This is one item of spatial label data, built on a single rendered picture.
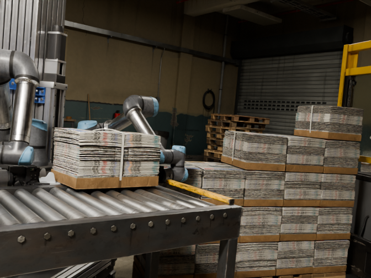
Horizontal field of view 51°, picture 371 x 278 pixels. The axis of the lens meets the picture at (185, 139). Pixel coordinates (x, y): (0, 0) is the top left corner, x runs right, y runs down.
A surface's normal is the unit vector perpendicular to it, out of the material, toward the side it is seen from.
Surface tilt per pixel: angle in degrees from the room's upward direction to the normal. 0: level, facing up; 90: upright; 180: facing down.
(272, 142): 90
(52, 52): 90
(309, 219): 90
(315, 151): 90
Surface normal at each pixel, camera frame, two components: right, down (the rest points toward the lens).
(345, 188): 0.35, 0.07
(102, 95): 0.61, 0.10
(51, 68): -0.29, 0.03
